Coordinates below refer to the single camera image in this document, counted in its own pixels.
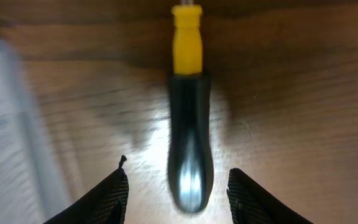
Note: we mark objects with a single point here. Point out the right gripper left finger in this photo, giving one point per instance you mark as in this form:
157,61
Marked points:
104,204

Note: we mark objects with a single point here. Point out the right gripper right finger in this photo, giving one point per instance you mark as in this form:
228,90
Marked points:
250,203

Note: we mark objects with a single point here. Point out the black yellow screwdriver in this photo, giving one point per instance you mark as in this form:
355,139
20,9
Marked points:
190,162

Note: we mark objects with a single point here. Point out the clear plastic container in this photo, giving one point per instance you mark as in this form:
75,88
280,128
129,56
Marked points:
31,186

